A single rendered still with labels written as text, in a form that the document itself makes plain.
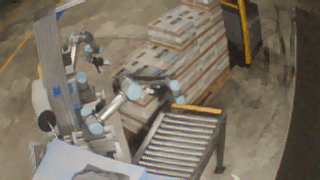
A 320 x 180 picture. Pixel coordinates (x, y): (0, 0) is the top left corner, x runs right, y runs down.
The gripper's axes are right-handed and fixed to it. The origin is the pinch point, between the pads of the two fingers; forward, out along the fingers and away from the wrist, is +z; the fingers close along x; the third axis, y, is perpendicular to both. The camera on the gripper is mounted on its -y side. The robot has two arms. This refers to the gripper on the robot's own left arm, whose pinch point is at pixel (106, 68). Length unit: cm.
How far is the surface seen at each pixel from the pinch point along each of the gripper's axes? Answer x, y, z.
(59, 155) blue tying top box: -150, 89, 134
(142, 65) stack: 22.4, -2.5, 24.4
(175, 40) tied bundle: 55, 11, 37
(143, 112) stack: -2, -31, 42
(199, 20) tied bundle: 92, 19, 41
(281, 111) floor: 127, -85, 143
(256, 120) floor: 95, -85, 115
